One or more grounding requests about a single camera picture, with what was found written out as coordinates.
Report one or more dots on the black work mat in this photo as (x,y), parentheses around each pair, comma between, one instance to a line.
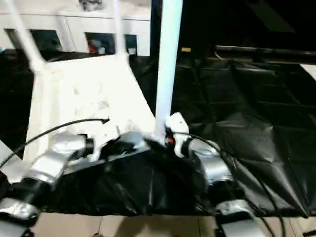
(148,187)

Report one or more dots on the long black metal bar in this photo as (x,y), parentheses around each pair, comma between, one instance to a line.
(264,51)

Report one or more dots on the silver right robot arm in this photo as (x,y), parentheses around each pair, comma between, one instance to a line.
(217,168)

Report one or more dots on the red bottle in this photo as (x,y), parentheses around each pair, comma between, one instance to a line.
(92,47)

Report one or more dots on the dark robot body part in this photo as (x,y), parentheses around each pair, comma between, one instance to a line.
(97,235)

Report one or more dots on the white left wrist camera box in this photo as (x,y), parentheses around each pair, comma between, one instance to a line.
(101,140)

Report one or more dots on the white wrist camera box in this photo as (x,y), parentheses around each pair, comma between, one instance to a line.
(177,122)
(101,140)

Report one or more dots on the white plastic table top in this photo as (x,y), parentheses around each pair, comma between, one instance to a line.
(86,86)

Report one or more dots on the black floor stand leg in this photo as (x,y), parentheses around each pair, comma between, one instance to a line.
(310,233)

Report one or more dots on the white cabinet with glass doors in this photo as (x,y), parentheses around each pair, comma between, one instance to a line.
(74,22)

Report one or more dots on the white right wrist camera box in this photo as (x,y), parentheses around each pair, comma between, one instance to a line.
(177,122)

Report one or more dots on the white flat sheet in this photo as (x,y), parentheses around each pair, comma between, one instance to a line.
(308,72)

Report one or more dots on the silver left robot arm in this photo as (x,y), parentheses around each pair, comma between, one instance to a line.
(49,165)

